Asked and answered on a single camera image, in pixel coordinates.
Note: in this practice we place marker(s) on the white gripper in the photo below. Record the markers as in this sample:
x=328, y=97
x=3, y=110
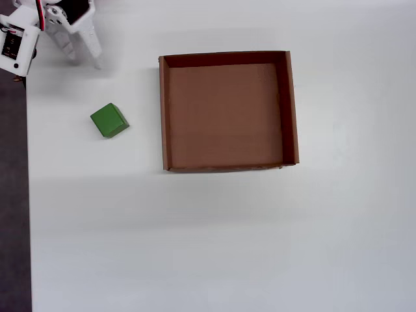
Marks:
x=78, y=34

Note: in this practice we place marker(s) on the green wooden cube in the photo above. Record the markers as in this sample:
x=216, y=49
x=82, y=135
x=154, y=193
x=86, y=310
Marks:
x=109, y=122

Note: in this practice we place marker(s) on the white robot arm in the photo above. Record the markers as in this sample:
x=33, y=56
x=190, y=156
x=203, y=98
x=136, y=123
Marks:
x=19, y=2

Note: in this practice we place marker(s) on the brown cardboard box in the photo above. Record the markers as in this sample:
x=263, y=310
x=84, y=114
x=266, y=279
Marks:
x=224, y=117

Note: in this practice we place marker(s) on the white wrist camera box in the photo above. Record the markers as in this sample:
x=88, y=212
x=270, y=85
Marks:
x=27, y=48

